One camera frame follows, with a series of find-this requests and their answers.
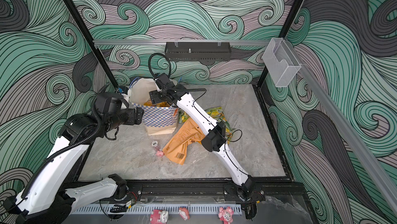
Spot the blue checkered paper bag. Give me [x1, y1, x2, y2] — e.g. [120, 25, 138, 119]
[127, 77, 178, 136]

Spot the green Fox's candy bag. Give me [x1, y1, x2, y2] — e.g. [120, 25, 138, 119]
[205, 107, 234, 139]
[178, 109, 190, 124]

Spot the orange snack pouch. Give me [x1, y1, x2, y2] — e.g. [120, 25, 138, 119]
[162, 118, 205, 165]

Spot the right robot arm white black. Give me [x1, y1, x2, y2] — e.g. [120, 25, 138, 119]
[149, 73, 255, 201]

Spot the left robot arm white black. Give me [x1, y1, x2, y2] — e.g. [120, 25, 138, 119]
[3, 92, 144, 224]

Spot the small patterned cylinder toy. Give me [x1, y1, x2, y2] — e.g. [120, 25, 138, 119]
[151, 141, 159, 149]

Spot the small pink pig toy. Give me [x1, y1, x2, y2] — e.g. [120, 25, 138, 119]
[156, 151, 164, 158]

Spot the pink white toy left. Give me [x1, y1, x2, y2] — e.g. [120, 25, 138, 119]
[150, 210, 169, 224]

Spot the pink toy middle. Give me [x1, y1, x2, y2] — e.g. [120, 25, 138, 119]
[178, 207, 190, 220]

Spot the pink bear toy right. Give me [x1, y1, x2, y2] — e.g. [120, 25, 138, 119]
[218, 206, 234, 224]

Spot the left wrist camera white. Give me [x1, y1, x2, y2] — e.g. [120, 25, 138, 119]
[116, 85, 129, 101]

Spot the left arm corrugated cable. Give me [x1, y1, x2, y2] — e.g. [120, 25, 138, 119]
[20, 96, 104, 200]

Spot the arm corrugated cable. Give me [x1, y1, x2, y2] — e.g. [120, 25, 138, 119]
[148, 52, 172, 80]
[20, 96, 104, 200]

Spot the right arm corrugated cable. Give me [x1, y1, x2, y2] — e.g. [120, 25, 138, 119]
[148, 52, 172, 80]

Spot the black wall tray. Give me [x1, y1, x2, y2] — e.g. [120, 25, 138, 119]
[164, 42, 232, 64]

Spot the grey horizontal wall rail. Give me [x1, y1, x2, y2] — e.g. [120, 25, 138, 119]
[93, 39, 270, 47]

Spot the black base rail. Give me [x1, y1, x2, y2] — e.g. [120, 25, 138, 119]
[127, 177, 306, 202]

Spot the clear plastic wall holder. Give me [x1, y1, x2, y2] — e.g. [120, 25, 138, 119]
[262, 38, 301, 88]

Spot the grey right wall rail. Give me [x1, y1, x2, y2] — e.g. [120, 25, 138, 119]
[282, 39, 397, 214]

